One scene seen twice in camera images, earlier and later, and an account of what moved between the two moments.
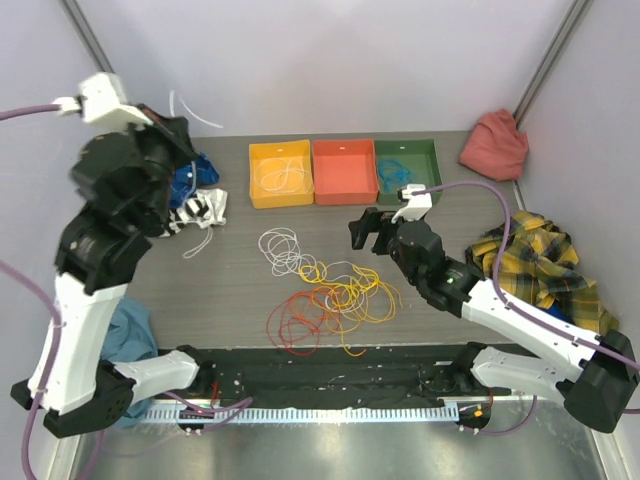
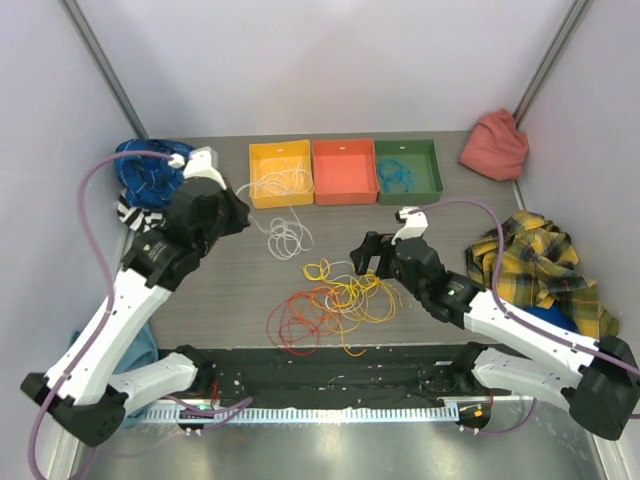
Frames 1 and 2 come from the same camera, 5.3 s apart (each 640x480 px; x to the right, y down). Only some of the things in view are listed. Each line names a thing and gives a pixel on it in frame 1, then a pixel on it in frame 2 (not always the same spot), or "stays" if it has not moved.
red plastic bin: x=345 y=172 stays
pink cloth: x=495 y=147 stays
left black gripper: x=173 y=128 → x=239 y=210
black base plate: x=331 y=375 stays
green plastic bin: x=403 y=162 stays
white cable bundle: x=280 y=248 → x=290 y=233
